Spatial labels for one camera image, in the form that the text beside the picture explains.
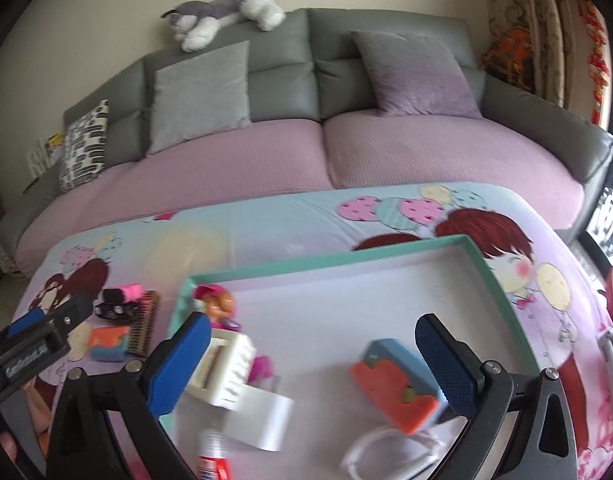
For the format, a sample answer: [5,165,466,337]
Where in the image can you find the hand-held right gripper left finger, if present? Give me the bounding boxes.
[46,312,212,480]

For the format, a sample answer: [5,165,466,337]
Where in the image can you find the small orange blue case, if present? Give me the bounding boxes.
[88,325,130,362]

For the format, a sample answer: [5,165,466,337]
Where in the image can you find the red hanging decoration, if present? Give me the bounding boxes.
[575,0,613,126]

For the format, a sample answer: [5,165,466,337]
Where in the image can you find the magenta toy figure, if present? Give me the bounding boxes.
[250,354,278,387]

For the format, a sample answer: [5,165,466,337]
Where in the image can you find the black white patterned cushion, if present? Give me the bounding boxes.
[58,99,110,194]

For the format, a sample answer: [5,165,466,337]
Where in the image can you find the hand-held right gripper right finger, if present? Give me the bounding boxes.
[415,313,578,480]

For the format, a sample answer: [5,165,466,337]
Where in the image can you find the printed cartoon blanket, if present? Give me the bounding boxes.
[14,182,613,480]

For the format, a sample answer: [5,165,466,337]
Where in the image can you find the dark striped comb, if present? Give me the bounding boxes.
[123,290,160,357]

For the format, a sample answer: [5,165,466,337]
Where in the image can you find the stack of magazines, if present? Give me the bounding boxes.
[25,132,66,182]

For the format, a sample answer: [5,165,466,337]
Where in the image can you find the teal white tray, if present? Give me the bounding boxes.
[165,233,540,480]

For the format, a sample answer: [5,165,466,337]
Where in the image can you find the black car key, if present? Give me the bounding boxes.
[94,302,128,322]

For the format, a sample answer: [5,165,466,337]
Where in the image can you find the light grey cushion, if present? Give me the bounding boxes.
[145,40,252,157]

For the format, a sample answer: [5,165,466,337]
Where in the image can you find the grey purple cushion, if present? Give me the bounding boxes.
[349,29,485,121]

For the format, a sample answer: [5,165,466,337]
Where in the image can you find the grey white plush dog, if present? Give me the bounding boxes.
[161,0,288,54]

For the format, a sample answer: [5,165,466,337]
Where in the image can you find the red white bottle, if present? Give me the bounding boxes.
[198,430,233,480]

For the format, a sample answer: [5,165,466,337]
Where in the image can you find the grey sofa with pink cover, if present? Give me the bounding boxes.
[0,7,613,281]

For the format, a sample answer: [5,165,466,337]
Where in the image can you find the brown pink toy dog figure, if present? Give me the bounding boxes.
[193,284,238,332]

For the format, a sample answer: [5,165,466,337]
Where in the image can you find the beige patterned curtain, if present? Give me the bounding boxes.
[478,0,608,126]

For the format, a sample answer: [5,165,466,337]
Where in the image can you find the orange red ornament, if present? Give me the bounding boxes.
[480,25,535,94]

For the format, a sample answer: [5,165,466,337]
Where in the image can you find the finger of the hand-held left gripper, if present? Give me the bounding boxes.
[5,293,95,340]

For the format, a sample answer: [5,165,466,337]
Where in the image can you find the pink black toy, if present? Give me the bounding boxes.
[103,283,145,305]

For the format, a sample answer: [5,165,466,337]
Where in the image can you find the white plastic device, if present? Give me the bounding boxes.
[225,389,296,452]

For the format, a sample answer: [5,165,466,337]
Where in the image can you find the white cable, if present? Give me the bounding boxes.
[341,424,445,480]

